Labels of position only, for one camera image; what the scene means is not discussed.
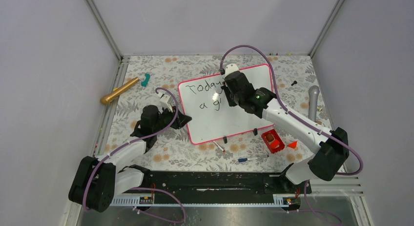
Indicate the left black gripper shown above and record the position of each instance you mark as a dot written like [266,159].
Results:
[180,120]

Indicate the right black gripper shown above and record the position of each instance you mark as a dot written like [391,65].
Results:
[227,90]

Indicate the pink framed whiteboard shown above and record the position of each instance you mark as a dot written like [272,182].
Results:
[212,118]

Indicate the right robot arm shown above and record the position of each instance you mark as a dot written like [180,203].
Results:
[327,146]

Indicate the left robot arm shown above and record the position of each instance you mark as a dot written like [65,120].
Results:
[99,180]

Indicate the teal plastic piece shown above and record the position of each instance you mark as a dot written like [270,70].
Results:
[145,82]

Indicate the brown block in box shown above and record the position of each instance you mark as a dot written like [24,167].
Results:
[269,138]

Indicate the red plastic box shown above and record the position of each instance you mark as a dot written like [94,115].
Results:
[276,145]

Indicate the blue cap marker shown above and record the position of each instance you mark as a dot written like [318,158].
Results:
[241,160]

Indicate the gold microphone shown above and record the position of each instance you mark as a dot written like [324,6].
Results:
[118,91]

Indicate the silver microphone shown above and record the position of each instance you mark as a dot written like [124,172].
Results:
[313,101]

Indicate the red prism block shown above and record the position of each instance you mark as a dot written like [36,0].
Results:
[293,145]

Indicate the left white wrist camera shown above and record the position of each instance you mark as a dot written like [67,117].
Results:
[165,101]

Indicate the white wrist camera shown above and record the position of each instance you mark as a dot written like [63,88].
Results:
[165,101]
[228,69]

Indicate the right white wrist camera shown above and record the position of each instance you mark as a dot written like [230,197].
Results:
[228,69]

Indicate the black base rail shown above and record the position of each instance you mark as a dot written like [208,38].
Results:
[163,188]

